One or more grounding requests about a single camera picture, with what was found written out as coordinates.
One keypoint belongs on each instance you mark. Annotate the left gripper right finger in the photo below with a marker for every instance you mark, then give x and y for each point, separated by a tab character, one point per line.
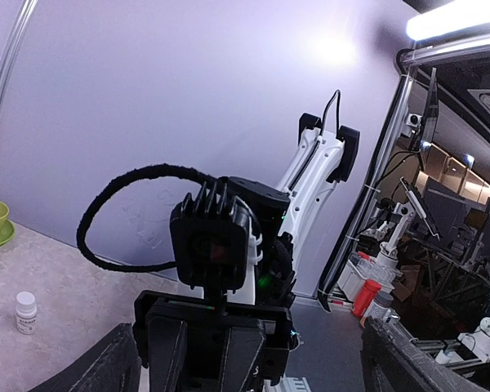
391	363

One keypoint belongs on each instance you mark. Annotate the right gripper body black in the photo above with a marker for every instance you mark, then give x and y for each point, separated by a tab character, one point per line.
189	344

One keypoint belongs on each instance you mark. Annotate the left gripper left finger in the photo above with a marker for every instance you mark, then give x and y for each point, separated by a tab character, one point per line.
112	364

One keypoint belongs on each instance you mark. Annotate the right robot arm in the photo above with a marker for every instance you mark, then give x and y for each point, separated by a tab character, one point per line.
282	217

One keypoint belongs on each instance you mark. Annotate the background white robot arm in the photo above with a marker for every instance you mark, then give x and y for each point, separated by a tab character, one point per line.
401	217

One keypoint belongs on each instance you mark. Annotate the grey capped jar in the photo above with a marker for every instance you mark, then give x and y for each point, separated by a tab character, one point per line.
380	307

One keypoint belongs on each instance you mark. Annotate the orange pill bottle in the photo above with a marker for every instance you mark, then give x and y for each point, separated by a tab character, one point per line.
365	296

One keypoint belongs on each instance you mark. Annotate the white pill bottle front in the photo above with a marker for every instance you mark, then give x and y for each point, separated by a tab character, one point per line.
26	313

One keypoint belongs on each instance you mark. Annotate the green saucer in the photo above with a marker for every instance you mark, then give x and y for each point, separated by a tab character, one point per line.
7	233

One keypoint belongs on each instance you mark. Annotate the ceiling light tube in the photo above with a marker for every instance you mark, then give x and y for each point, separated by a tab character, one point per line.
449	18

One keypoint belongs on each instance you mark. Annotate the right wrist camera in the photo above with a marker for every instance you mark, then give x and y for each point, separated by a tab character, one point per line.
210	235

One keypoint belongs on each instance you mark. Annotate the right aluminium frame post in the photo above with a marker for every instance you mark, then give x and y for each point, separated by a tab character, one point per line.
13	44

